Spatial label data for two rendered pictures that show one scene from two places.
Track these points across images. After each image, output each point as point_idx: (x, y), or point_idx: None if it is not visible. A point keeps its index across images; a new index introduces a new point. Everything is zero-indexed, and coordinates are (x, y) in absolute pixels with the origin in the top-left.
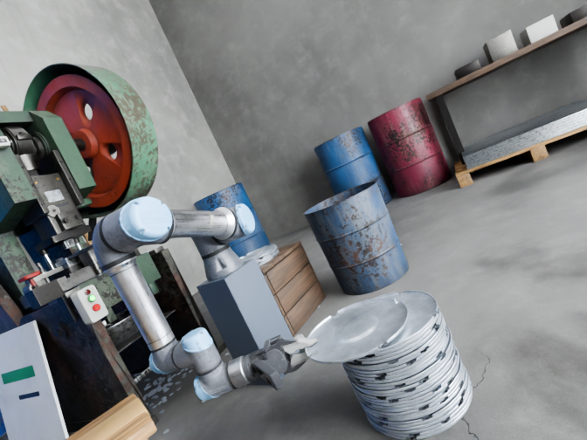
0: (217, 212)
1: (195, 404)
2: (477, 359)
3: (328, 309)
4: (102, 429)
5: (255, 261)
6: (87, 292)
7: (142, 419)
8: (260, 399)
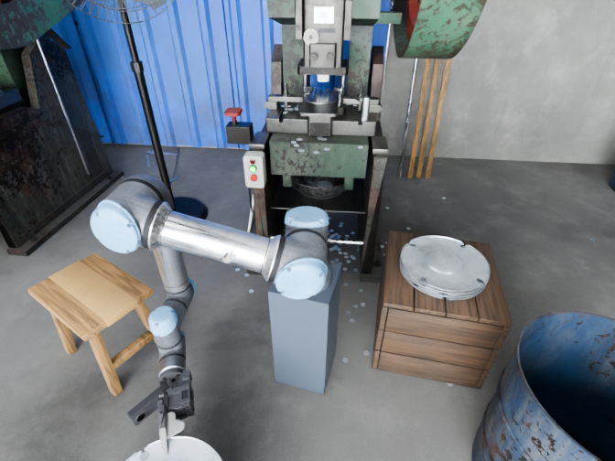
0: (254, 251)
1: None
2: None
3: (435, 404)
4: (106, 295)
5: (326, 306)
6: (251, 162)
7: (90, 326)
8: (259, 369)
